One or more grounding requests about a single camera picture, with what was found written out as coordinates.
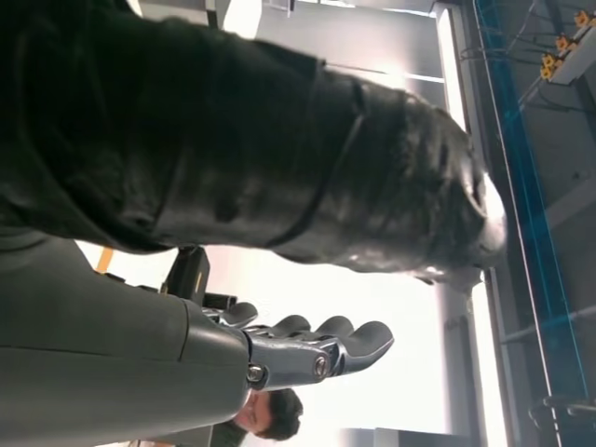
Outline black device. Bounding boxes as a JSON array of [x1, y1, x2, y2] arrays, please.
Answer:
[[160, 245, 238, 311]]

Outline person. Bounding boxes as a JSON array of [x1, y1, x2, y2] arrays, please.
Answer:
[[210, 386, 304, 447]]

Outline blue ceiling beam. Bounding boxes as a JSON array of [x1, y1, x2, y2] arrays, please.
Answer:
[[474, 0, 591, 402]]

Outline black ceiling pipe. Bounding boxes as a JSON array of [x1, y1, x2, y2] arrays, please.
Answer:
[[528, 394, 596, 433]]

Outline white ceiling rail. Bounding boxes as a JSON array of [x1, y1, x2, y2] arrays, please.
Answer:
[[519, 24, 596, 106]]

